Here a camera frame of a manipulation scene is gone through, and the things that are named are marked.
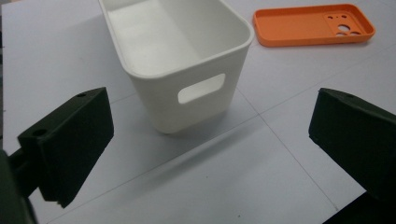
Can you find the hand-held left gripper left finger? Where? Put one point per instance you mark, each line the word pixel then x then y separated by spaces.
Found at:
pixel 74 143

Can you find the white plastic storage bin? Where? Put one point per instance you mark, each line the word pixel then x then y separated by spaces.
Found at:
pixel 186 118

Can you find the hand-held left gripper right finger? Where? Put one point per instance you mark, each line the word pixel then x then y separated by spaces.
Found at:
pixel 358 143

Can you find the orange phone case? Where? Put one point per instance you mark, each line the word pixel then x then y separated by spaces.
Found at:
pixel 289 28

